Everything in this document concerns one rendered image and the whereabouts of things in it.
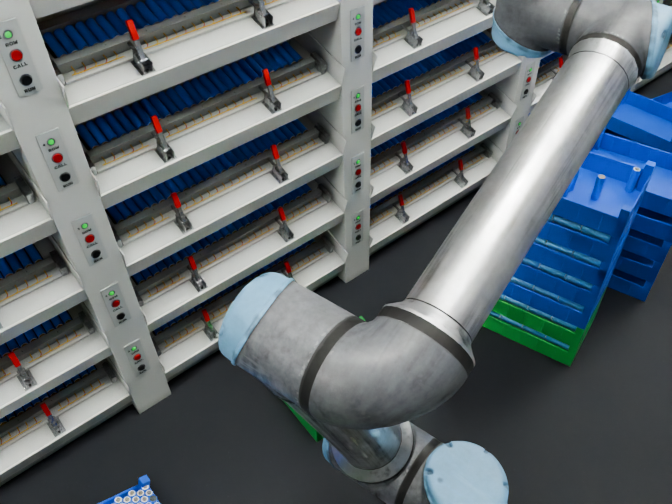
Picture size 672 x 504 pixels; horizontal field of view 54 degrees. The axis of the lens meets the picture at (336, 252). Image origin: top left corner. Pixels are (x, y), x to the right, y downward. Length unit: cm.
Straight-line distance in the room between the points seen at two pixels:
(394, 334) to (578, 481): 113
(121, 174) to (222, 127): 24
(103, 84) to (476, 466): 94
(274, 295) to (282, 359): 7
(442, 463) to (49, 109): 90
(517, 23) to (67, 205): 85
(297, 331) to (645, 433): 130
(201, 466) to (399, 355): 111
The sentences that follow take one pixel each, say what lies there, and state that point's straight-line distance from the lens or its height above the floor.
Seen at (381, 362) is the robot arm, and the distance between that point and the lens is 66.
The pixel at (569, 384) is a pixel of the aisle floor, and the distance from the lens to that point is 188.
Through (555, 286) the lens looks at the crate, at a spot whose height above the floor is 27.
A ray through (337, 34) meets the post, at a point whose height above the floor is 81.
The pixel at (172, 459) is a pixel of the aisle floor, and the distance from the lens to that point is 175.
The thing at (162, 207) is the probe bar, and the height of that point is 53.
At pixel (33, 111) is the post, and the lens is 122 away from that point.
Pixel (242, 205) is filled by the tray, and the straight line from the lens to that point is 156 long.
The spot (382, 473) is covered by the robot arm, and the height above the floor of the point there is 41.
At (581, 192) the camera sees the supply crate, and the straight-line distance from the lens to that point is 166.
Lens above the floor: 150
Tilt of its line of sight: 45 degrees down
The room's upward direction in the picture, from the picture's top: 2 degrees counter-clockwise
